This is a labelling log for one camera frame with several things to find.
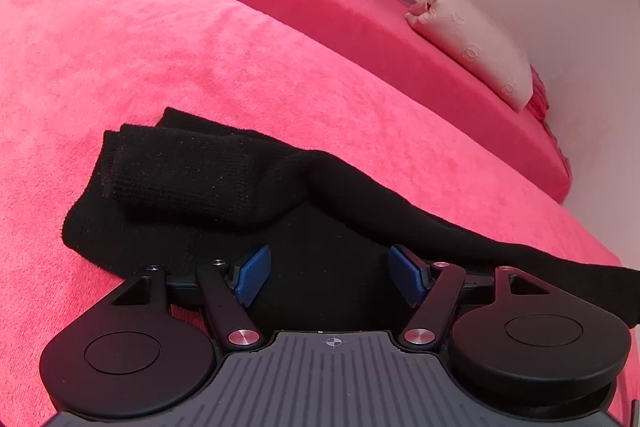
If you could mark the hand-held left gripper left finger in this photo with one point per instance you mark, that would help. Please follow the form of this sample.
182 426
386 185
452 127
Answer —
252 276

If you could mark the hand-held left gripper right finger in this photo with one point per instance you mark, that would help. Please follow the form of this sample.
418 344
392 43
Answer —
406 276

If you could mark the black knit pants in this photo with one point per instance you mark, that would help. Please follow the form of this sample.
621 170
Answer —
200 179

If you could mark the red folded cloth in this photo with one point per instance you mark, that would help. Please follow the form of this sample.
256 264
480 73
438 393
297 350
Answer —
537 99

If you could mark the pink patterned pillow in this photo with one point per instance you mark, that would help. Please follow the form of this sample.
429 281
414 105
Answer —
475 42

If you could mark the pink fleece blanket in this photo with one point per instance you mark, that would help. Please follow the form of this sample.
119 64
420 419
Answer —
150 32

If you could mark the red bed sheet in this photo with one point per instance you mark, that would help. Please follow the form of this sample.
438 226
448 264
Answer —
350 12

